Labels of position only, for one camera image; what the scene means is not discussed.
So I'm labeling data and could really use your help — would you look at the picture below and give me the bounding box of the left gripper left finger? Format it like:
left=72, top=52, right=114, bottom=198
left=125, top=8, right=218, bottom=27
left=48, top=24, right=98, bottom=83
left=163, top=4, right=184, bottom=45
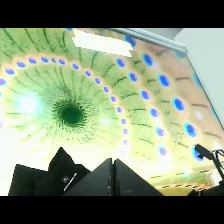
left=62, top=157, right=114, bottom=197

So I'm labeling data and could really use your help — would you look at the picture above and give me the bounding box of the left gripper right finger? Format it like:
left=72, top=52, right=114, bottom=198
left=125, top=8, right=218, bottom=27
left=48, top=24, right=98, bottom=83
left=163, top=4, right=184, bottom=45
left=113, top=158, right=165, bottom=197

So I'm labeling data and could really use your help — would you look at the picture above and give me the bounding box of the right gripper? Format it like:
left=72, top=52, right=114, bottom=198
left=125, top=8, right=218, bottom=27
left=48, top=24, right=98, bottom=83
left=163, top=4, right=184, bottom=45
left=187, top=184, right=224, bottom=197

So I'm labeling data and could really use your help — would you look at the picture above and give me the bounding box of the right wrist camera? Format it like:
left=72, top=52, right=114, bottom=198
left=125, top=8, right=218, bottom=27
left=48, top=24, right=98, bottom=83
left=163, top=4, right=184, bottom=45
left=193, top=143, right=224, bottom=183

